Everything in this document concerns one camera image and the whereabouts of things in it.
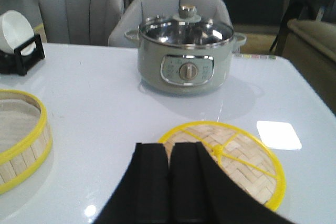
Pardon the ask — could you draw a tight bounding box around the bamboo steamer lid yellow rim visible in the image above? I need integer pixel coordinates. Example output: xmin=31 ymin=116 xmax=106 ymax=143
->
xmin=158 ymin=121 xmax=286 ymax=211

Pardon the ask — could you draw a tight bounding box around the grey chair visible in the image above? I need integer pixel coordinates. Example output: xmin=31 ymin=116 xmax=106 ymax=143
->
xmin=39 ymin=0 xmax=124 ymax=46
xmin=108 ymin=0 xmax=232 ymax=48

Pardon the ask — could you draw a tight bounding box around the grey chair left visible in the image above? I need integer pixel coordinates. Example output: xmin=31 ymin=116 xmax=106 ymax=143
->
xmin=39 ymin=0 xmax=124 ymax=46

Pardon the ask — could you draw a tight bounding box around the white bowl right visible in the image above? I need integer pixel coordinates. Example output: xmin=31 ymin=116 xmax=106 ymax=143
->
xmin=1 ymin=10 xmax=35 ymax=54

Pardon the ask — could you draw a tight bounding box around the black bowl rack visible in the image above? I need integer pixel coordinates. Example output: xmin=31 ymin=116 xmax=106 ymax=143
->
xmin=1 ymin=34 xmax=45 ymax=76

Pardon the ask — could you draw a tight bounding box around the grey chair right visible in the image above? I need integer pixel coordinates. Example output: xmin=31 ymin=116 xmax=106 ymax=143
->
xmin=108 ymin=0 xmax=232 ymax=48

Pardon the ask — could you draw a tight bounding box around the beige sofa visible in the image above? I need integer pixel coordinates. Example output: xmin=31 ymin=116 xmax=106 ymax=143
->
xmin=281 ymin=19 xmax=335 ymax=113

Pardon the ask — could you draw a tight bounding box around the green electric cooking pot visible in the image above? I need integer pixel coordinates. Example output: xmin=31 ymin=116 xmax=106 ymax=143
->
xmin=124 ymin=30 xmax=247 ymax=95

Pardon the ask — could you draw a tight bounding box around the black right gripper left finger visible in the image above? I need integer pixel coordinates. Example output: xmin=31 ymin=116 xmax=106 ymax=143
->
xmin=94 ymin=143 xmax=170 ymax=223

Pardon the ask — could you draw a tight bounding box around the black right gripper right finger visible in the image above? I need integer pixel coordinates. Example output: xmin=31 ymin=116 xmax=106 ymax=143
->
xmin=170 ymin=142 xmax=290 ymax=223

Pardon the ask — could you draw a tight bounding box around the centre bamboo steamer tier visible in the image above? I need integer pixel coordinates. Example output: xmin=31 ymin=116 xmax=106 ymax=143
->
xmin=1 ymin=89 xmax=53 ymax=194

